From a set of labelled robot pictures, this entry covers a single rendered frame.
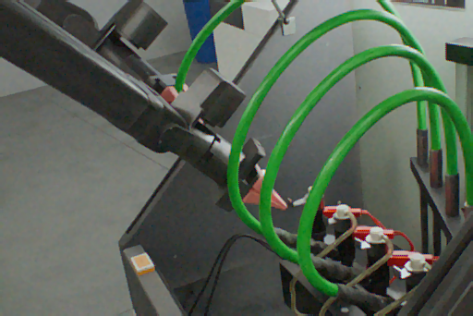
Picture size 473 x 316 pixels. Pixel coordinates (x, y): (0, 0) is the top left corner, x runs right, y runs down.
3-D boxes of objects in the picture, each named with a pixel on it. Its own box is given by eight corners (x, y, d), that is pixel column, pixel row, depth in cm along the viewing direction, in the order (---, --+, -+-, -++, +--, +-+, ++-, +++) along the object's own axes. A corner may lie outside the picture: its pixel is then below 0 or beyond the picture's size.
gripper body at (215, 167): (269, 157, 85) (227, 127, 82) (224, 212, 87) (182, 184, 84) (260, 142, 91) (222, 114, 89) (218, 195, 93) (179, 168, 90)
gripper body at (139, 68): (184, 79, 100) (151, 52, 101) (158, 84, 91) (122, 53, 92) (163, 110, 102) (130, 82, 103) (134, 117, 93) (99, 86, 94)
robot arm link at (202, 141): (155, 135, 88) (157, 146, 82) (185, 97, 87) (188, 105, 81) (194, 162, 90) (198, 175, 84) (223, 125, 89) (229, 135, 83)
